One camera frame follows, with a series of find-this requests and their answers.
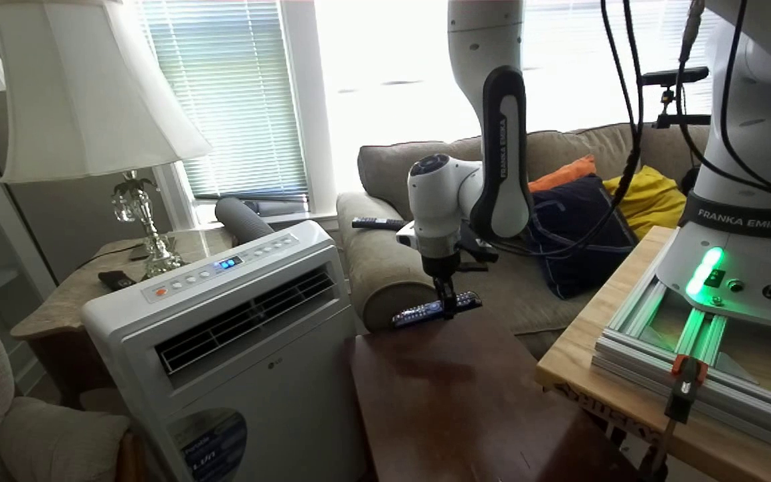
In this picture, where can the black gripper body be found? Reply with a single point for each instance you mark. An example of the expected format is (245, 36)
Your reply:
(443, 269)

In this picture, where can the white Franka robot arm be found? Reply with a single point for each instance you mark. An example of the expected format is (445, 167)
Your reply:
(500, 150)

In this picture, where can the beige fabric sofa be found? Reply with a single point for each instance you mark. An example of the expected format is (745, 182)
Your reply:
(385, 257)

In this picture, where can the beige sofa seat cushion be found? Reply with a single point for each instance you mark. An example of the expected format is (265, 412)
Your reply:
(510, 294)

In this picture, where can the dark brown wooden table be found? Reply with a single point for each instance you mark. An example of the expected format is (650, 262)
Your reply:
(467, 403)

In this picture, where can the beige sofa back cushion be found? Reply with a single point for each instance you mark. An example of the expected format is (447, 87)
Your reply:
(385, 168)

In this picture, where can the navy blue throw pillow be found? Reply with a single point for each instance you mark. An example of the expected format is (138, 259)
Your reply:
(582, 241)

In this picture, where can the light wooden robot platform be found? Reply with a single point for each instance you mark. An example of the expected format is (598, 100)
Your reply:
(582, 356)

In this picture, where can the orange throw pillow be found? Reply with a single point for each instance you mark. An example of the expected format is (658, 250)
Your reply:
(563, 174)

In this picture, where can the white portable air conditioner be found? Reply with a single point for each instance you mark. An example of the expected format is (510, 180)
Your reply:
(253, 392)

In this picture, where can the orange and yellow cloth pile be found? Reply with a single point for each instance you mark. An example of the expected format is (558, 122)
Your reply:
(653, 201)

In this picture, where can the red and black power plug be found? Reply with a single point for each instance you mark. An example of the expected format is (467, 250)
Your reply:
(680, 392)

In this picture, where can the white window blinds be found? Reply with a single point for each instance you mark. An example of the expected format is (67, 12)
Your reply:
(225, 88)

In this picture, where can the small black device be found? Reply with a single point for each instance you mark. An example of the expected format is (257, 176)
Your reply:
(118, 278)

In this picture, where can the wooden side table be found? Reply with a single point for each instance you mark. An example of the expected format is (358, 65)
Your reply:
(64, 309)

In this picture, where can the crystal lamp with white shade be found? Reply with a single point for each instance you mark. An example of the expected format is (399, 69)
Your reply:
(91, 88)

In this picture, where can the aluminium profile frame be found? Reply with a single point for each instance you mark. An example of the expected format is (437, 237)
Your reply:
(636, 356)

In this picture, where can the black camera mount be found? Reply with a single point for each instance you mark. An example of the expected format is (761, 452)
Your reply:
(669, 76)

